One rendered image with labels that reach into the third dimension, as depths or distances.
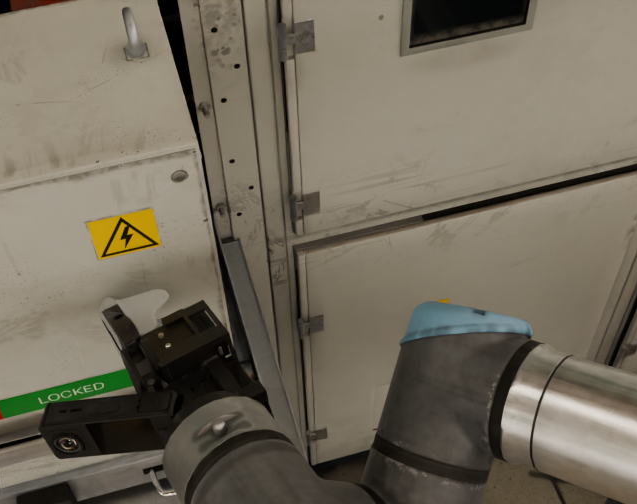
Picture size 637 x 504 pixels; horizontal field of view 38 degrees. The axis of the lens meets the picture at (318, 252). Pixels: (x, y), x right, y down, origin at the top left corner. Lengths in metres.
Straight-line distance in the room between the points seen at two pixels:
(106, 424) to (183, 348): 0.08
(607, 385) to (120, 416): 0.36
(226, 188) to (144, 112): 0.53
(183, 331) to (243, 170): 0.54
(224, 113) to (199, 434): 0.61
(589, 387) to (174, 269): 0.40
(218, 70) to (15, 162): 0.44
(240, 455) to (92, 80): 0.36
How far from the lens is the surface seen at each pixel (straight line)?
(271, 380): 1.25
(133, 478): 1.16
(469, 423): 0.67
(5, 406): 1.01
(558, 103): 1.39
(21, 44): 0.89
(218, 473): 0.65
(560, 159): 1.48
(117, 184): 0.77
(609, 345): 2.11
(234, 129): 1.23
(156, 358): 0.76
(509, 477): 2.14
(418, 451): 0.68
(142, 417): 0.74
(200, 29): 1.12
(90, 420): 0.75
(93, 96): 0.81
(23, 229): 0.80
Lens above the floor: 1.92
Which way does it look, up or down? 52 degrees down
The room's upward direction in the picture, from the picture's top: 2 degrees counter-clockwise
